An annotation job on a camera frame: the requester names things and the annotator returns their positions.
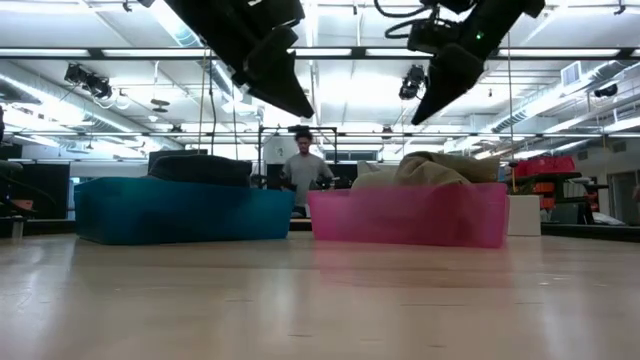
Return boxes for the black aluminium table frame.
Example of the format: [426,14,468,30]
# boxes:
[0,217,640,244]

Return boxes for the blue bucket hat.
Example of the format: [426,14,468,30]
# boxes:
[147,154,254,189]

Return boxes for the pink plastic bin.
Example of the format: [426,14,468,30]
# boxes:
[307,182,510,250]

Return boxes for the black overhead camera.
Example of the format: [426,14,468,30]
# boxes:
[398,64,427,101]

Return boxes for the person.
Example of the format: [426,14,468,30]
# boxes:
[278,130,336,218]

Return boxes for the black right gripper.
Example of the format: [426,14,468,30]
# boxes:
[410,0,547,127]

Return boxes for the blue plastic bin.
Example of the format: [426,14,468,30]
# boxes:
[73,176,296,246]

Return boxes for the beige bucket hat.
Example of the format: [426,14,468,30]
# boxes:
[393,150,502,187]
[351,160,401,191]

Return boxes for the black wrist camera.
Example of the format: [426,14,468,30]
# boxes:
[406,18,464,54]

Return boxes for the white cup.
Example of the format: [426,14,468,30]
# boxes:
[507,194,542,237]

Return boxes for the red storage bins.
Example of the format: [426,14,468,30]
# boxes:
[514,155,577,178]

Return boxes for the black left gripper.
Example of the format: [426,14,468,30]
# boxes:
[164,0,316,120]

